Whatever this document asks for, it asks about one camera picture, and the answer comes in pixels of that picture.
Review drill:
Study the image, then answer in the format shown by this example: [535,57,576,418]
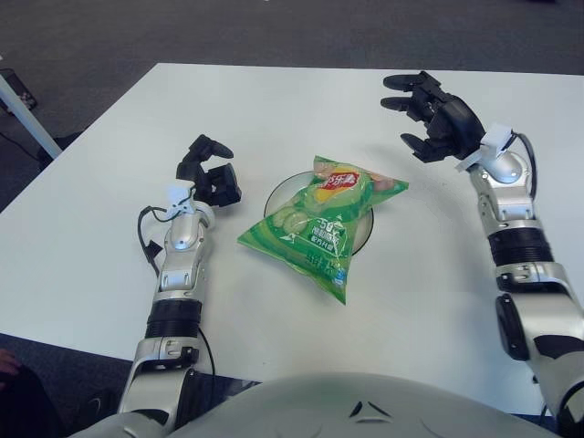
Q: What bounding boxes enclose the black left elbow cable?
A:
[195,328,216,380]

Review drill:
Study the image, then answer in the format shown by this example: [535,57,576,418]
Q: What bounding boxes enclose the green snack bag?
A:
[236,153,411,306]

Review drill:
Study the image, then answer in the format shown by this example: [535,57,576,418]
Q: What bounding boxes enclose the white plate with black rim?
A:
[263,171,375,256]

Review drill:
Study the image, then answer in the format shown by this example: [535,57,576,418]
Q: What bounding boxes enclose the silver robot torso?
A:
[81,371,553,438]

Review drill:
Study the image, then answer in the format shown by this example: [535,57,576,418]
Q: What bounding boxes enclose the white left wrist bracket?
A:
[167,182,197,220]

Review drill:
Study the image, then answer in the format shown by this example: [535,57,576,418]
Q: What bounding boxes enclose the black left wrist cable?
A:
[137,204,174,277]

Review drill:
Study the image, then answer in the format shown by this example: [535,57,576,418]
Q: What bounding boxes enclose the black sneaker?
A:
[86,391,120,430]

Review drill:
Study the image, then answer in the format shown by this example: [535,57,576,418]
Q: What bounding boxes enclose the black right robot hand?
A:
[380,70,485,164]

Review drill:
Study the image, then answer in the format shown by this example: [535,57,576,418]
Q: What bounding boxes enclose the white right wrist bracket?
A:
[454,121,515,173]

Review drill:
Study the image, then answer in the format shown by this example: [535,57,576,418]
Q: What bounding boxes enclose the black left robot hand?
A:
[175,134,243,211]

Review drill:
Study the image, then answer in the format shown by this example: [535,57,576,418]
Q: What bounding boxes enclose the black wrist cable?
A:
[137,204,174,277]
[510,130,539,202]

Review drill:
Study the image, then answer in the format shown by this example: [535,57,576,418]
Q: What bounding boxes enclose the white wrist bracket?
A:
[167,182,197,220]
[454,121,515,173]

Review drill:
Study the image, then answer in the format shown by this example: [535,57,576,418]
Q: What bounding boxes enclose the white table leg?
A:
[0,72,63,161]

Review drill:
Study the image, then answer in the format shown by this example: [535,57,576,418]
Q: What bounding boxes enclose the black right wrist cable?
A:
[510,130,539,202]

